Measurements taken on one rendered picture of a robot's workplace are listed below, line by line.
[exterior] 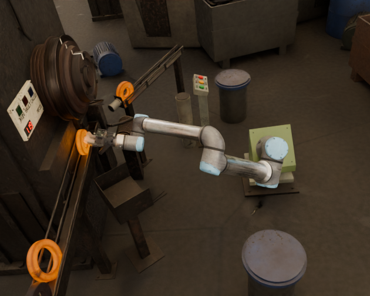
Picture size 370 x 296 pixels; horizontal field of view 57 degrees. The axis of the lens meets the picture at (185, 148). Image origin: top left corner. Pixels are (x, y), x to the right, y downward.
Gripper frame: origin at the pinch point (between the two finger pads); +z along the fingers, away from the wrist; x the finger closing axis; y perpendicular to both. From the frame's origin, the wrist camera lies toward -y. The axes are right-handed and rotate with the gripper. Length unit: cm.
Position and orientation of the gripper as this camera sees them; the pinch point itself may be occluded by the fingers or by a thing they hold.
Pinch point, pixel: (82, 139)
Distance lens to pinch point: 217.3
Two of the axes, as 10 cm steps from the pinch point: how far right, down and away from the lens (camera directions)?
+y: 1.6, -7.5, -6.4
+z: -9.9, -1.2, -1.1
